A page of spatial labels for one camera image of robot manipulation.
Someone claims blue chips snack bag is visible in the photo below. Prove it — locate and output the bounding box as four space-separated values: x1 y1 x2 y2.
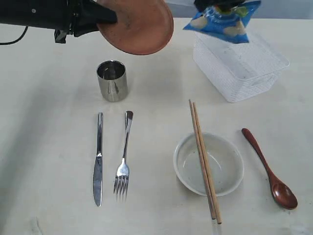
183 0 261 44

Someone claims white ceramic bowl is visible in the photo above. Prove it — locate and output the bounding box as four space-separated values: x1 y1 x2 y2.
173 133 244 197

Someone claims brown wooden handle spoon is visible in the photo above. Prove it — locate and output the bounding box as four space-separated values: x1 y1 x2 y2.
241 128 298 210

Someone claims white perforated plastic basket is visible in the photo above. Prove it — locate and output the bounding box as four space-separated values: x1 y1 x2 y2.
193 31 290 103

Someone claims brown round plate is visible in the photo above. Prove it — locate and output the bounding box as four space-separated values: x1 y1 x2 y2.
97 0 174 55

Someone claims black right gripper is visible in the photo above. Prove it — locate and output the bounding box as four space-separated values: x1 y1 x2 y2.
193 0 245 12

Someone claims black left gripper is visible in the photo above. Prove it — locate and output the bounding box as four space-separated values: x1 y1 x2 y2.
0 0 117 44

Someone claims wooden chopstick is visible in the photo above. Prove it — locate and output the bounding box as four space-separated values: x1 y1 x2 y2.
189 100 216 220
192 102 222 225

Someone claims silver metal fork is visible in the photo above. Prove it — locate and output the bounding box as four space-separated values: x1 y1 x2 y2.
113 111 134 198

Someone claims silver metal knife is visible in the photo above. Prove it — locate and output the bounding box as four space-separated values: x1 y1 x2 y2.
93 113 103 207

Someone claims stainless steel cup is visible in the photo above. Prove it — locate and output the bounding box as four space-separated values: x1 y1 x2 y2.
96 60 129 102

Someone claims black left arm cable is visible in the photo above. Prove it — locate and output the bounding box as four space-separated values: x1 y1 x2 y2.
0 25 29 46

